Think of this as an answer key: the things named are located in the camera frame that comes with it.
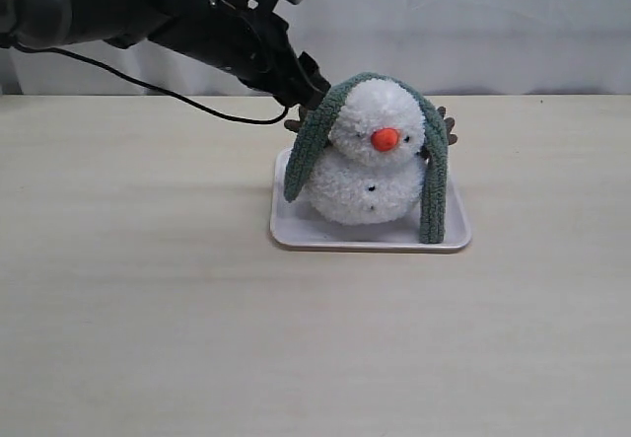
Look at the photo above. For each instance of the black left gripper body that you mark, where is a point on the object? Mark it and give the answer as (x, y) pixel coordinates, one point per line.
(250, 44)

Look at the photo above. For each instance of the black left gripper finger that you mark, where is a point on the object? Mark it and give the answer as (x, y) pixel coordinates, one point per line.
(306, 92)
(312, 72)

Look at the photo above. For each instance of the green knitted scarf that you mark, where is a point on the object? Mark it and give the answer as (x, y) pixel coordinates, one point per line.
(315, 136)

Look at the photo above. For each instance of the white fluffy snowman plush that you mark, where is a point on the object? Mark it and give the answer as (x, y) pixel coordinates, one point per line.
(372, 161)

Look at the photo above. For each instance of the white rectangular tray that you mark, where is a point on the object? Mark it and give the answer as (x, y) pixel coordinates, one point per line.
(297, 226)

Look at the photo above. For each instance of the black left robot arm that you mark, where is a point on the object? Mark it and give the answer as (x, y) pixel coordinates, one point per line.
(40, 25)

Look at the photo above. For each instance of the white backdrop curtain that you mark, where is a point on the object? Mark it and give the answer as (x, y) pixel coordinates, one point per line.
(447, 47)

